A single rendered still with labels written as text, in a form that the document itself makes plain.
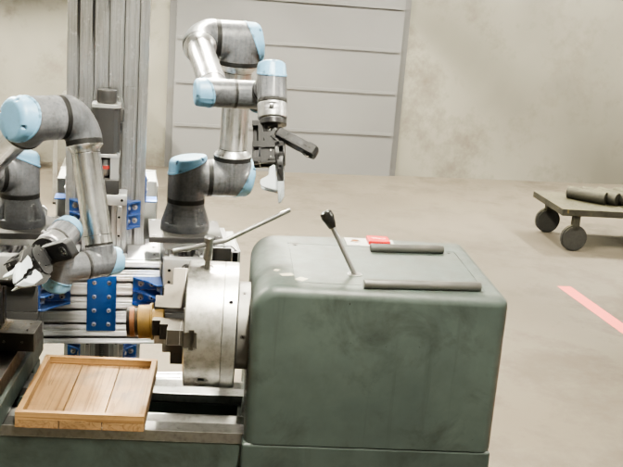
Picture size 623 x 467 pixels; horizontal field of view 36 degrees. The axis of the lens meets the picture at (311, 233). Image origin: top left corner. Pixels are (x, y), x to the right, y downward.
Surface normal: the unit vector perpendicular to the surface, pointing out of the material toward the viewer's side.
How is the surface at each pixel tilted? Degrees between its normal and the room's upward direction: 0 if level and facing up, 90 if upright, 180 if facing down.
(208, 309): 59
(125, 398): 0
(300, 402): 90
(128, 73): 90
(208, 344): 88
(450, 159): 90
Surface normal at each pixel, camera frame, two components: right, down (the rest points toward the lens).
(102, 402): 0.07, -0.97
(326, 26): 0.18, 0.25
